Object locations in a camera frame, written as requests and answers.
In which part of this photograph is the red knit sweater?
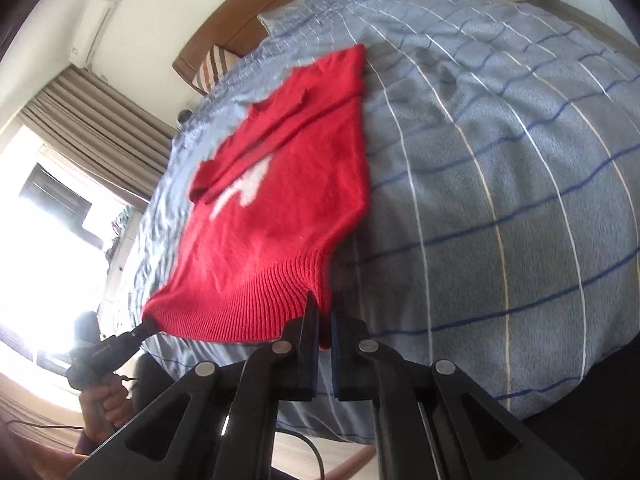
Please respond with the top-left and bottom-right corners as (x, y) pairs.
(142, 44), (370, 344)

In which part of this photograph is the wooden headboard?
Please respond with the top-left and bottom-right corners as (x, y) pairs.
(172, 0), (293, 84)

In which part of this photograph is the striped cushion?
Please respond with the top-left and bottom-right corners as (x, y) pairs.
(192, 44), (240, 94)

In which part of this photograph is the person left hand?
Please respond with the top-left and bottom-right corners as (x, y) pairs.
(79, 375), (134, 444)

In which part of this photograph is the wall air conditioner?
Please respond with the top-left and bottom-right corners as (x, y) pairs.
(68, 0), (120, 70)

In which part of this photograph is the blue plaid duvet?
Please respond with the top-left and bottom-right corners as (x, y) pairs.
(126, 0), (639, 418)

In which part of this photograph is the beige curtain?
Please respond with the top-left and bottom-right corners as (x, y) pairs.
(18, 66), (177, 211)

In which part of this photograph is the white pillow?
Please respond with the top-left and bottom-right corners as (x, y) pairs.
(257, 0), (362, 36)

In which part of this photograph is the small black round object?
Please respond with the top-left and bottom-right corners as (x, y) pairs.
(177, 110), (193, 125)

